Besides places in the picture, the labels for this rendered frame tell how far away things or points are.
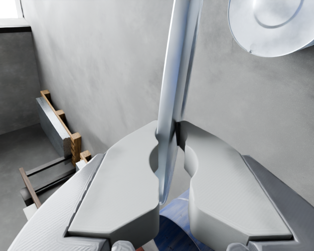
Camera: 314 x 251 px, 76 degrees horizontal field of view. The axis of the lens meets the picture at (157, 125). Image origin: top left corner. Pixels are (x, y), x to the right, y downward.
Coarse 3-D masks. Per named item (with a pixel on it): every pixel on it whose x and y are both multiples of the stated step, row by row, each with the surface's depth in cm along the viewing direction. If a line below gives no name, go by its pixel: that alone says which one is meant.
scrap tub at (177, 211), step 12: (168, 204) 113; (180, 204) 106; (168, 216) 99; (180, 216) 98; (168, 228) 126; (180, 228) 130; (156, 240) 120; (168, 240) 124; (180, 240) 126; (192, 240) 88
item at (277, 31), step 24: (240, 0) 63; (264, 0) 58; (288, 0) 54; (312, 0) 51; (240, 24) 65; (264, 24) 60; (288, 24) 56; (312, 24) 52; (264, 48) 62; (288, 48) 58
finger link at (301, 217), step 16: (256, 176) 8; (272, 176) 8; (272, 192) 7; (288, 192) 7; (288, 208) 7; (304, 208) 7; (288, 224) 6; (304, 224) 6; (272, 240) 6; (288, 240) 6; (304, 240) 6
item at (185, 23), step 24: (192, 0) 9; (192, 24) 13; (168, 48) 9; (192, 48) 27; (168, 72) 10; (168, 96) 10; (168, 120) 10; (168, 144) 11; (168, 168) 14; (168, 192) 24
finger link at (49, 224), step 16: (96, 160) 9; (80, 176) 8; (64, 192) 7; (80, 192) 7; (48, 208) 7; (64, 208) 7; (32, 224) 6; (48, 224) 6; (64, 224) 6; (16, 240) 6; (32, 240) 6; (48, 240) 6; (64, 240) 6; (80, 240) 6; (96, 240) 6
